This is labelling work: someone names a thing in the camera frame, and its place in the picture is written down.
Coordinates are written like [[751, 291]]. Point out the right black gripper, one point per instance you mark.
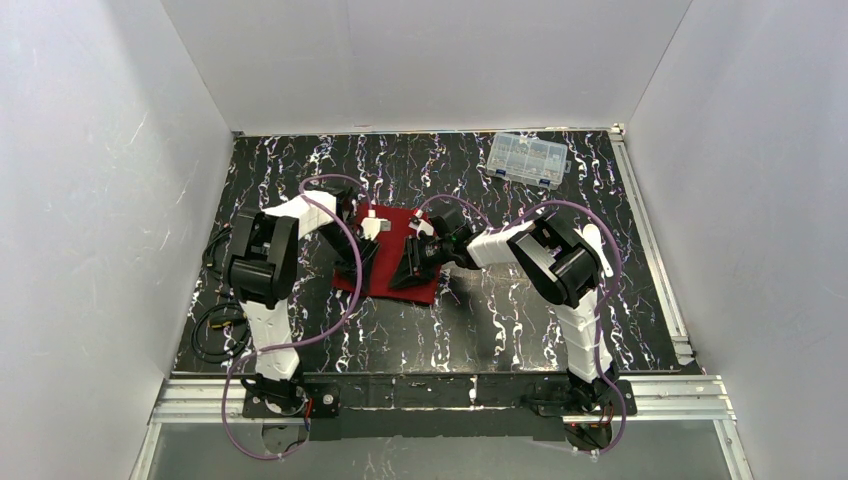
[[419, 252]]

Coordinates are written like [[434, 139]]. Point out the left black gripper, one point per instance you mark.
[[361, 249]]

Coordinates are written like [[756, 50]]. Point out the red cloth napkin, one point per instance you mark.
[[380, 265]]

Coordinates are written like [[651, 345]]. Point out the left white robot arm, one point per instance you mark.
[[261, 268]]

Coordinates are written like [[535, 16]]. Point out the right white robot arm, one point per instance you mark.
[[563, 265]]

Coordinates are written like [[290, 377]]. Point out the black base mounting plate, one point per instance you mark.
[[372, 405]]

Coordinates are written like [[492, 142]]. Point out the clear plastic compartment box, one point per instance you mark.
[[528, 160]]

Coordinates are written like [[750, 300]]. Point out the white plastic knife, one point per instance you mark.
[[598, 248]]

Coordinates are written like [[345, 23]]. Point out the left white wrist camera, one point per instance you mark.
[[372, 226]]

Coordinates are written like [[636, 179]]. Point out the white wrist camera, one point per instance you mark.
[[421, 227], [372, 226]]

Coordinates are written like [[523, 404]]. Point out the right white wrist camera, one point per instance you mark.
[[421, 227]]

